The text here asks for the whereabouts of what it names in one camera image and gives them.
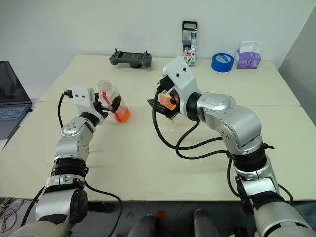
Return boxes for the dark rounded shape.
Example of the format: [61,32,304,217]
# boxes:
[128,214,158,237]
[193,209,217,237]

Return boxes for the tangled thin floor wires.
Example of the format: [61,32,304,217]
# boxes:
[0,197,24,232]

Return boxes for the marker pen set case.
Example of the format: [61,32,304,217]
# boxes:
[182,20,198,67]

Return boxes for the clear bottle with orange drink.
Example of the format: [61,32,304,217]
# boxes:
[96,79,131,123]

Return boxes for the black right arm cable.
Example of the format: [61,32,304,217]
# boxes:
[152,88,247,198]

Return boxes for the grey open laptop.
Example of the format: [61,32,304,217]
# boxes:
[0,61,33,140]

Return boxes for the blue tape roll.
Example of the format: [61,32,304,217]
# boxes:
[211,52,235,73]

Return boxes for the clear wine glass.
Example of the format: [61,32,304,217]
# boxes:
[158,93,182,133]

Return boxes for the dark grey handheld remote controller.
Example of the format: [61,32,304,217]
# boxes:
[109,48,153,69]

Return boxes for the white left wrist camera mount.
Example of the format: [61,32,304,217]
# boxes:
[70,86,105,124]

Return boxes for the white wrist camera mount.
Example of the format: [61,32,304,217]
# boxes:
[70,86,105,124]
[162,55,198,116]

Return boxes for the purple tissue box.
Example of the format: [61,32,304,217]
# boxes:
[234,40,262,69]

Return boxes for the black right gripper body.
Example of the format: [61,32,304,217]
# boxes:
[155,75,175,94]

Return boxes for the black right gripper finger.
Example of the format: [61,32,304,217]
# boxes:
[147,98,171,118]
[169,94,181,119]

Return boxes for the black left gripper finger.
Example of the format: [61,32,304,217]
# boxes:
[110,95,122,114]

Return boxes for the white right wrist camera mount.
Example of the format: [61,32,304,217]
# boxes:
[162,55,198,116]

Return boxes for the grey partition panel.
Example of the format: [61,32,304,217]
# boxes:
[278,9,316,108]

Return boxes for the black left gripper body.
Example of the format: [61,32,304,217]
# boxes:
[93,99,112,119]

